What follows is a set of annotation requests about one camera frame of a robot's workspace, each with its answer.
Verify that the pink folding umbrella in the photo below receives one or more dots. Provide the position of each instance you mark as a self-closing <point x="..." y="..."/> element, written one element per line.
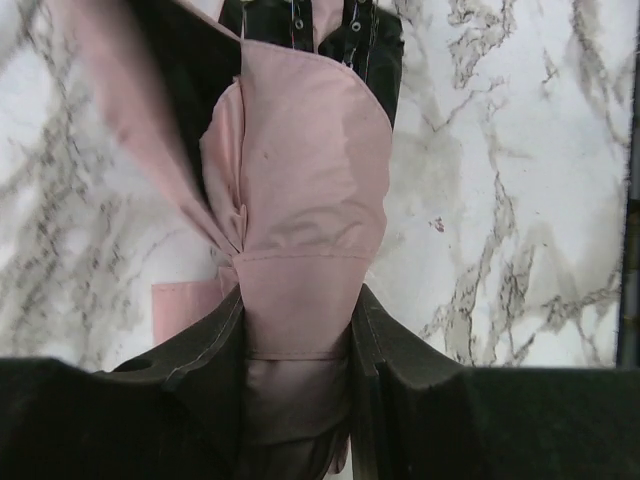
<point x="269" y="126"/>

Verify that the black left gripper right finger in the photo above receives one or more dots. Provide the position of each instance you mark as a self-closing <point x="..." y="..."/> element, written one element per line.
<point x="418" y="414"/>

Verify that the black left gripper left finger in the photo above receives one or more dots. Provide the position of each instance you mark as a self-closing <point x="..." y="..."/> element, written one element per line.
<point x="173" y="412"/>

